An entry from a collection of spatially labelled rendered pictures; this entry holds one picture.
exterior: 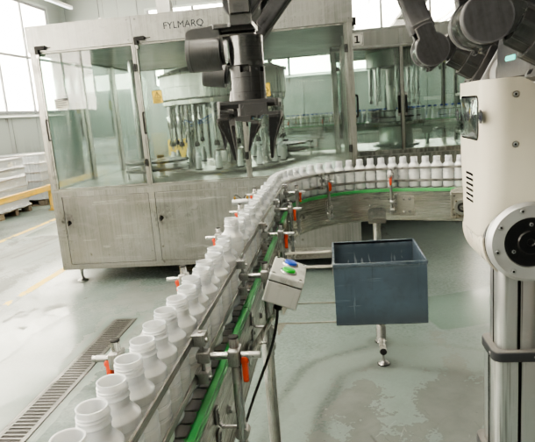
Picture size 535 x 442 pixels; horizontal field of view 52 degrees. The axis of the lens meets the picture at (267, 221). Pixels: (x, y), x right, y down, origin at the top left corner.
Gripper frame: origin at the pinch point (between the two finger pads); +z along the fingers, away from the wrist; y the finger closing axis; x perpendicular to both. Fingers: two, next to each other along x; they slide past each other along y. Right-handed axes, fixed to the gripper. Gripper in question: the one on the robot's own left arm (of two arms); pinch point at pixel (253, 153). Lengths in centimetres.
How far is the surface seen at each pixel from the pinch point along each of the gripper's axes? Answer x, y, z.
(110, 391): -36.9, -14.1, 24.4
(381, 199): 215, 39, 44
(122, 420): -37.3, -13.0, 28.0
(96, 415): -43, -13, 24
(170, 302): -7.0, -15.4, 23.8
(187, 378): -12.1, -12.3, 35.4
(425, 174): 211, 63, 31
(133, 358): -27.7, -14.6, 24.5
